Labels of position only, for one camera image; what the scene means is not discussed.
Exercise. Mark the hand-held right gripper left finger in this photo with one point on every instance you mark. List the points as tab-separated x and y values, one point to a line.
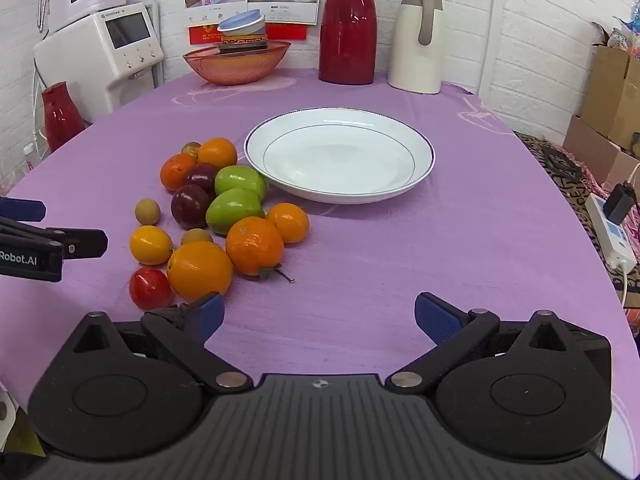
212	315

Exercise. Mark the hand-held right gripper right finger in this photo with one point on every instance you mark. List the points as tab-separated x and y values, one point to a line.
437	317

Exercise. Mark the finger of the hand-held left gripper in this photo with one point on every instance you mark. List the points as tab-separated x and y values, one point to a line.
85	243
22	209

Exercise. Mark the large orange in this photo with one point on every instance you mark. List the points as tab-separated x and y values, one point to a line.
199	270

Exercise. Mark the yellow-orange kumquat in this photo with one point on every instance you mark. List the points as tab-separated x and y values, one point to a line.
151	245

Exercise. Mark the tan longan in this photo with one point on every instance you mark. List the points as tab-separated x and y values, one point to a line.
148	211
196	235

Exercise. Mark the tangerine with leaf stem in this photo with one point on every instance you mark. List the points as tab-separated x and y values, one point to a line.
254	245

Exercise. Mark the green mango front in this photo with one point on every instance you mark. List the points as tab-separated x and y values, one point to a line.
232	210

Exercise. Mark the green mango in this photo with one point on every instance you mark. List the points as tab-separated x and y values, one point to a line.
232	210
240	180

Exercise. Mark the dark purple plum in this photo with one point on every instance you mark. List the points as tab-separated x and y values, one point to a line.
189	207
201	176

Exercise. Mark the dimpled tangerine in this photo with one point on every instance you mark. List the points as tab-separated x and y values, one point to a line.
175	172

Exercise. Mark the small orange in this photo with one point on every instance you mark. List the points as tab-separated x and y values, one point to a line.
288	222

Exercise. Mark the green mango back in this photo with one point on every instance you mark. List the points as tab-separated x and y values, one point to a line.
240	180

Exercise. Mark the small yellow-red plum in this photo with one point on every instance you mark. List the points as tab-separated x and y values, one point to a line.
190	148

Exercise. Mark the smooth orange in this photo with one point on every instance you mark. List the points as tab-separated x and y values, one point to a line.
217	152

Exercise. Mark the white plate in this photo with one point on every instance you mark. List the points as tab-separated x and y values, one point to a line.
340	160

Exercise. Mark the clear plastic bottle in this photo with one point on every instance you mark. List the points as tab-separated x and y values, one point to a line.
31	157

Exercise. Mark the small red vase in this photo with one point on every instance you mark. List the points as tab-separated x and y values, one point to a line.
62	115

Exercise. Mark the white water dispenser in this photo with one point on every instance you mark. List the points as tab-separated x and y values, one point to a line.
75	75

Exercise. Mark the patterned bedspread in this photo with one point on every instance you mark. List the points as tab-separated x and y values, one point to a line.
560	170

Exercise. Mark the white power strip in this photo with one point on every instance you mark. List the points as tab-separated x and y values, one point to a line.
612	237

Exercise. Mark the black power adapter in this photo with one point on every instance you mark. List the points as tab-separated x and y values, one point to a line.
618	205

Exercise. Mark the low cardboard box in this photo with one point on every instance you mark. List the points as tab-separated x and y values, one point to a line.
595	155

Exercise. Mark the orange glass bowl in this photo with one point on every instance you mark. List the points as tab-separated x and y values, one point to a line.
235	67

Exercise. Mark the dark patterned box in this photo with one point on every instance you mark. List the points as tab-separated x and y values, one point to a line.
242	44

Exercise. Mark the white thermos jug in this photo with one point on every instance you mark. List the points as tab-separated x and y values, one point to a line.
412	50

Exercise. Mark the white bowl with blue lid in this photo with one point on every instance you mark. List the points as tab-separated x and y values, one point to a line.
242	22

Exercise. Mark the tall cardboard box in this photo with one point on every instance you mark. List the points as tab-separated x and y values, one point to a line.
612	90

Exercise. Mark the red thermos jug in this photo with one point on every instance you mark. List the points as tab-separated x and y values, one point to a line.
347	30

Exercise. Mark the colourful patterned bag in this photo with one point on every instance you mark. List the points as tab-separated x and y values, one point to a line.
620	32

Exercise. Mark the red wall paper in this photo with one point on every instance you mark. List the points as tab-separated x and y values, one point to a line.
200	35

